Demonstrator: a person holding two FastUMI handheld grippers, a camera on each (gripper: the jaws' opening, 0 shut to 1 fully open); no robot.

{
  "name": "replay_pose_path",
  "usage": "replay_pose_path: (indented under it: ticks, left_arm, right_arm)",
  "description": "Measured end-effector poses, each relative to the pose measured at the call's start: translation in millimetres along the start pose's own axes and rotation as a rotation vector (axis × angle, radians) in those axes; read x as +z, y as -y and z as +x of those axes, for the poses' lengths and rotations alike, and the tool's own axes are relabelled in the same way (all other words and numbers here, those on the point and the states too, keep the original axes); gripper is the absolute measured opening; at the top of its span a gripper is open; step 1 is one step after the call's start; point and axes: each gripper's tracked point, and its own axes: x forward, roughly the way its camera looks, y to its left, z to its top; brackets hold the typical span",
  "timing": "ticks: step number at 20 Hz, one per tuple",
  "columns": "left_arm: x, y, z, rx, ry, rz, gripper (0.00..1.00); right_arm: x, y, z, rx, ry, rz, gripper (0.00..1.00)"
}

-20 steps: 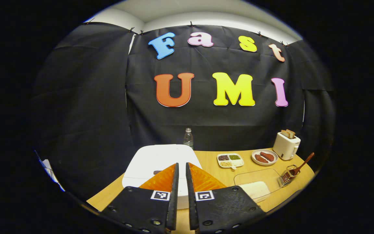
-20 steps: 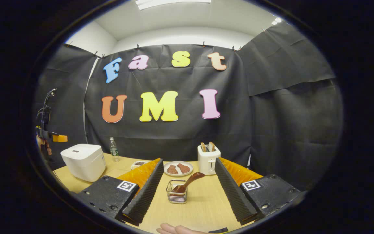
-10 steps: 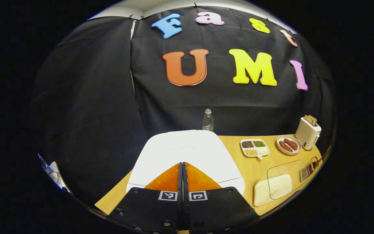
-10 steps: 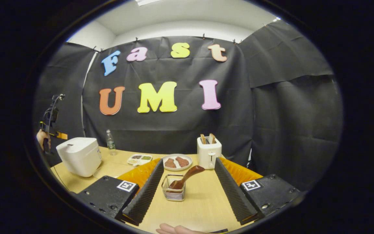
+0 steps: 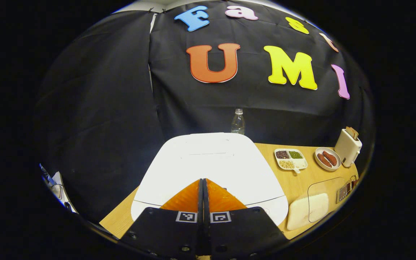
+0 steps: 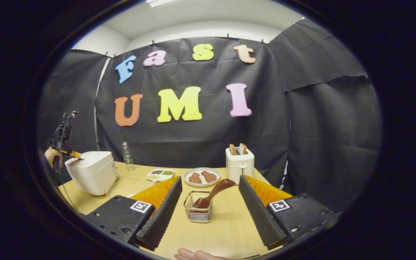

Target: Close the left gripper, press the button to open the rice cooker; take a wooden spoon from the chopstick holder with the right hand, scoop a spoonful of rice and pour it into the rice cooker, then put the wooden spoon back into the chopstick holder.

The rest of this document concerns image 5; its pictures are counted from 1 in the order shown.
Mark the brown sausage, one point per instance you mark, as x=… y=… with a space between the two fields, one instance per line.
x=324 y=160
x=330 y=158

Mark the round white plate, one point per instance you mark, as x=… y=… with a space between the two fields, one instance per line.
x=320 y=162

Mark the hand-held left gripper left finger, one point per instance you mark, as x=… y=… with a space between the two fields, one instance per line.
x=164 y=231

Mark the white toaster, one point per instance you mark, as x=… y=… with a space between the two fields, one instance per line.
x=347 y=150

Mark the toast slice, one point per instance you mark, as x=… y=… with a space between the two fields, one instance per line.
x=355 y=133
x=349 y=133

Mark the clear plastic water bottle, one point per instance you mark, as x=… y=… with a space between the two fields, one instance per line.
x=237 y=124

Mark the brown wooden spoon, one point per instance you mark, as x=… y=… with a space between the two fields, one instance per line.
x=354 y=181

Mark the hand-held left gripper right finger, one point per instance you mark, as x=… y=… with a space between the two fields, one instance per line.
x=244 y=231

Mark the white plastic device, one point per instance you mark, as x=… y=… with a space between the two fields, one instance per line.
x=63 y=195

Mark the white printed banner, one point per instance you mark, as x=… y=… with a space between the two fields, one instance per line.
x=46 y=175

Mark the white divided dish of beans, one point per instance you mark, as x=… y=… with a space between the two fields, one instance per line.
x=290 y=159

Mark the white rice cooker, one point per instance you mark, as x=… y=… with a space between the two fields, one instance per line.
x=208 y=159

